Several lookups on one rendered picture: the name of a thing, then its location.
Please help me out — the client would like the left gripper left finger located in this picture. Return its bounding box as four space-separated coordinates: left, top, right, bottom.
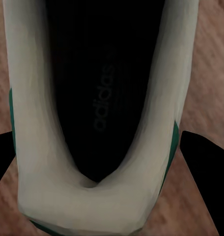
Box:
0 130 17 180

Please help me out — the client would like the gym shoe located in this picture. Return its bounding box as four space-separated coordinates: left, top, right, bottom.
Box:
3 0 199 236

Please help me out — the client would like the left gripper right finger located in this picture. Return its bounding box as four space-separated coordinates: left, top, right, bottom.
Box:
180 131 224 236

